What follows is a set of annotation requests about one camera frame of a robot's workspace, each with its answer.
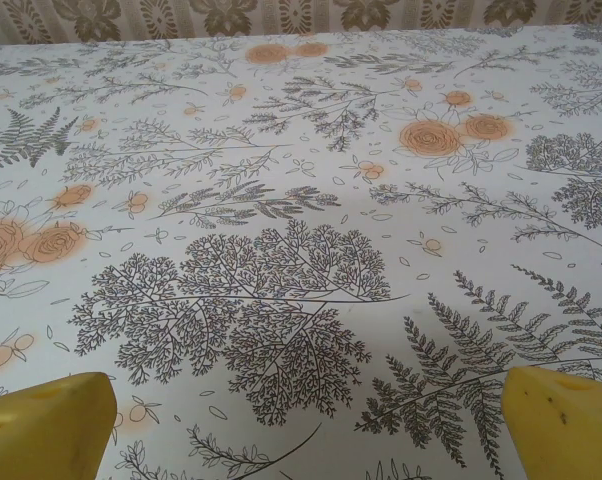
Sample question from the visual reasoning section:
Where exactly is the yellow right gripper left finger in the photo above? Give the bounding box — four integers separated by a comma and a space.
0, 371, 118, 480

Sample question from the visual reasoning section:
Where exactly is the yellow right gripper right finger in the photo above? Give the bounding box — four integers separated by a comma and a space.
501, 367, 602, 480

